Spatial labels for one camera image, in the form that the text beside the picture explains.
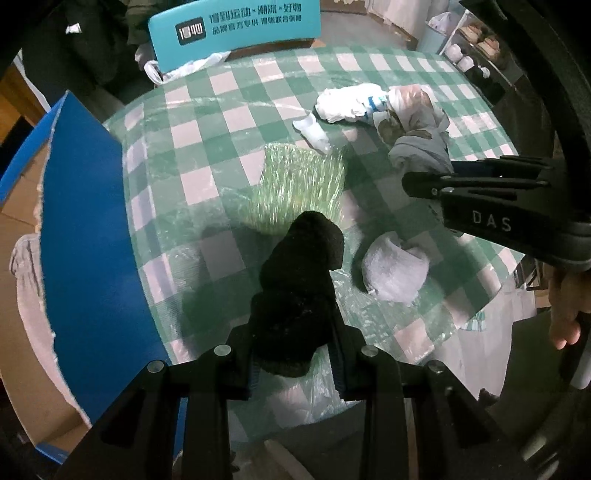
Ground clear plastic bag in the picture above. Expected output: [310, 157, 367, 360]
[373, 84, 437, 141]

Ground black sock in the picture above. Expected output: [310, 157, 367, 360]
[249, 211, 346, 378]

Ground teal shipping box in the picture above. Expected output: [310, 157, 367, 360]
[148, 0, 322, 63]

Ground blue-edged cardboard box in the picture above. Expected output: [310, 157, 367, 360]
[0, 90, 190, 467]

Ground grey cloth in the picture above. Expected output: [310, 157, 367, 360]
[9, 233, 88, 416]

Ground brown cardboard box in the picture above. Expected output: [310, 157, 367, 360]
[228, 37, 315, 58]

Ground person's right hand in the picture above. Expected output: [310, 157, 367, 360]
[549, 267, 591, 350]

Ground white blue-printed plastic bag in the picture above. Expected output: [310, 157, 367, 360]
[314, 83, 391, 124]

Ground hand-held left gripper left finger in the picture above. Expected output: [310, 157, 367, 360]
[55, 320, 257, 480]

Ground light blue trash bin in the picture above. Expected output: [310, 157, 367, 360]
[418, 11, 458, 54]

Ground shoe rack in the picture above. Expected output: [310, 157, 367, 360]
[443, 14, 525, 104]

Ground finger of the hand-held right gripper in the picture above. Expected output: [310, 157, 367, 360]
[450, 156, 560, 182]
[402, 171, 551, 200]

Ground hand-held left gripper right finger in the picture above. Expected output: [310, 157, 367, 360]
[329, 318, 532, 480]

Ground white sock roll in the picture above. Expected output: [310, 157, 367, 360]
[361, 231, 430, 303]

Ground small white sock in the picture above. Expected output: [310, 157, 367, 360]
[293, 114, 334, 155]

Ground grey-blue cloth bundle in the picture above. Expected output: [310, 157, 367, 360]
[388, 108, 452, 174]

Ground row of shoes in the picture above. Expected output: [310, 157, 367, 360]
[447, 23, 504, 79]

